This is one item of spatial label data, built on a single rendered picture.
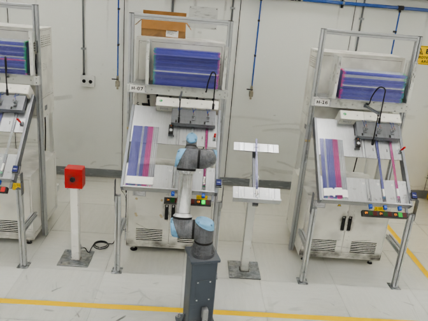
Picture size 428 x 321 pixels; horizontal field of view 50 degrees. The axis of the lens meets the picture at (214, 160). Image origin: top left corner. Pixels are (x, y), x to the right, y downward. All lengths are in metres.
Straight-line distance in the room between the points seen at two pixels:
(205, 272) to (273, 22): 3.03
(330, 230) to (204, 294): 1.43
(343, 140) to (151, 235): 1.73
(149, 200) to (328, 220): 1.47
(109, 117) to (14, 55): 1.76
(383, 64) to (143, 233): 2.37
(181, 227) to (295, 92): 2.84
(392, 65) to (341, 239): 1.48
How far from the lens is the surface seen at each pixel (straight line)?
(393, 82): 3.86
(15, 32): 4.00
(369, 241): 4.11
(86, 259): 3.88
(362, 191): 3.61
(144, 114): 3.65
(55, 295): 3.53
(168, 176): 3.39
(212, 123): 3.55
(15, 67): 3.83
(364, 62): 3.96
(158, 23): 3.89
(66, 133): 5.45
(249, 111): 5.19
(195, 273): 2.87
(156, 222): 3.81
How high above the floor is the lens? 2.01
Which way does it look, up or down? 19 degrees down
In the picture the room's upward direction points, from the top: 5 degrees clockwise
